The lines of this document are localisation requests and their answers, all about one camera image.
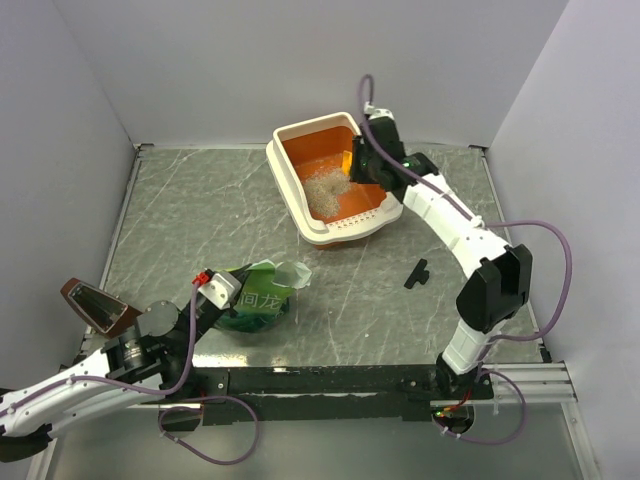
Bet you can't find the green cat litter bag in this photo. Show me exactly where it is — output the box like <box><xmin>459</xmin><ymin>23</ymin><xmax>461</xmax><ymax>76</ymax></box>
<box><xmin>214</xmin><ymin>260</ymin><xmax>312</xmax><ymax>333</ymax></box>

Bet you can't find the black bag clip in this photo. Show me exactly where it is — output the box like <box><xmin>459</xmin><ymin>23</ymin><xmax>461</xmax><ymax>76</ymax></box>
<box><xmin>404</xmin><ymin>258</ymin><xmax>430</xmax><ymax>290</ymax></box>

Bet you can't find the yellow plastic litter scoop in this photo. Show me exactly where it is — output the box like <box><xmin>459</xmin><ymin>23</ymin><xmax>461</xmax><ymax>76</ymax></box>
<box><xmin>341</xmin><ymin>151</ymin><xmax>352</xmax><ymax>176</ymax></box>

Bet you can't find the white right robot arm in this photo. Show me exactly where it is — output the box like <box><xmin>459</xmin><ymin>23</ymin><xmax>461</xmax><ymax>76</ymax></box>
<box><xmin>349</xmin><ymin>108</ymin><xmax>533</xmax><ymax>399</ymax></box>

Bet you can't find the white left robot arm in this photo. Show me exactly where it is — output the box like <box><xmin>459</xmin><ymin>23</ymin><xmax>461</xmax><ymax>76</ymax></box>
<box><xmin>1</xmin><ymin>294</ymin><xmax>234</xmax><ymax>463</ymax></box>

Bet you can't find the orange and cream litter box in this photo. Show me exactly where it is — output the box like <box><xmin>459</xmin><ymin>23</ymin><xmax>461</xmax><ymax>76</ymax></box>
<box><xmin>266</xmin><ymin>112</ymin><xmax>403</xmax><ymax>249</ymax></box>

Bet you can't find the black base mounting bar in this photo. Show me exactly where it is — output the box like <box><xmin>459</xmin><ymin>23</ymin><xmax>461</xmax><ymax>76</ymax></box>
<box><xmin>159</xmin><ymin>364</ymin><xmax>493</xmax><ymax>426</ymax></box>

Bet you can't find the brown black side object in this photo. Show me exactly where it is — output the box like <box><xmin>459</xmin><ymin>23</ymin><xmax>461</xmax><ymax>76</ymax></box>
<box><xmin>60</xmin><ymin>278</ymin><xmax>142</xmax><ymax>339</ymax></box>

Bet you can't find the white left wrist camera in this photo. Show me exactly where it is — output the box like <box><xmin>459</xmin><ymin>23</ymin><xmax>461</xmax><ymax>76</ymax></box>
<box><xmin>192</xmin><ymin>271</ymin><xmax>242</xmax><ymax>310</ymax></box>

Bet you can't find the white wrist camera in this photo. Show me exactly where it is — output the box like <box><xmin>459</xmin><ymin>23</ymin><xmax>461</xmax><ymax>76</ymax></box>
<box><xmin>192</xmin><ymin>271</ymin><xmax>242</xmax><ymax>310</ymax></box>
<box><xmin>363</xmin><ymin>101</ymin><xmax>395</xmax><ymax>121</ymax></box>

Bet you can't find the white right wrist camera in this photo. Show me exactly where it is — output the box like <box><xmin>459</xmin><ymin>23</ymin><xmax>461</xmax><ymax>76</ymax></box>
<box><xmin>363</xmin><ymin>101</ymin><xmax>395</xmax><ymax>121</ymax></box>

